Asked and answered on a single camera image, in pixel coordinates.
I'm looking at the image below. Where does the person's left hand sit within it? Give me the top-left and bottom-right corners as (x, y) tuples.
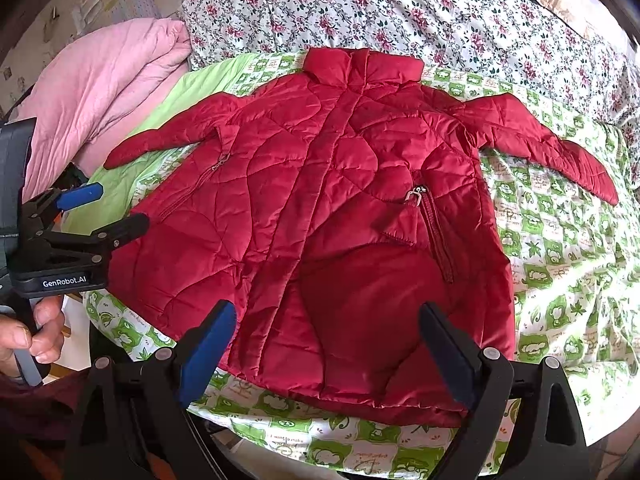
(0, 296), (65, 378)

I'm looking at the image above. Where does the pink folded blanket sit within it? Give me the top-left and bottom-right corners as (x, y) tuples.
(15, 18), (191, 202)

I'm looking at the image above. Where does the red quilted puffer jacket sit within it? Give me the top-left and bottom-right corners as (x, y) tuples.
(105, 48), (618, 427)

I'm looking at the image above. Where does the floral white quilt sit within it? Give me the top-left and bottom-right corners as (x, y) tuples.
(182, 0), (639, 162)

